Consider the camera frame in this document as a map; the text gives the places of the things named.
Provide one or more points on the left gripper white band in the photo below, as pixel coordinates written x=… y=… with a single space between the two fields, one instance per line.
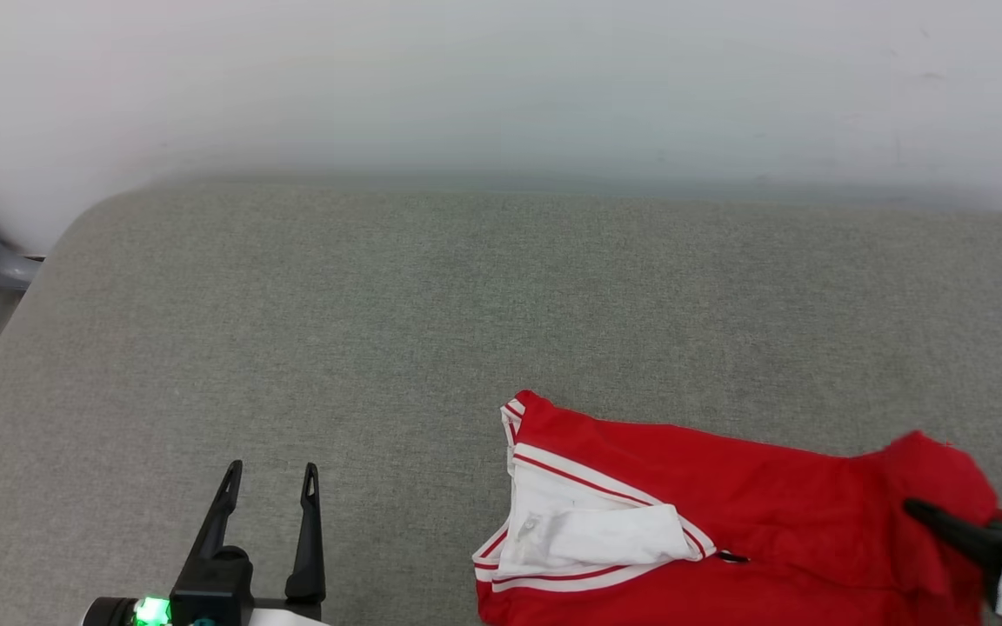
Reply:
x=214 y=591

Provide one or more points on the grey fabric sofa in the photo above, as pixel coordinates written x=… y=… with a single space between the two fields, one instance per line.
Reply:
x=379 y=330

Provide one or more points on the red and white jersey garment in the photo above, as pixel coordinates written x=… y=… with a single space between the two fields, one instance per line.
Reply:
x=771 y=513

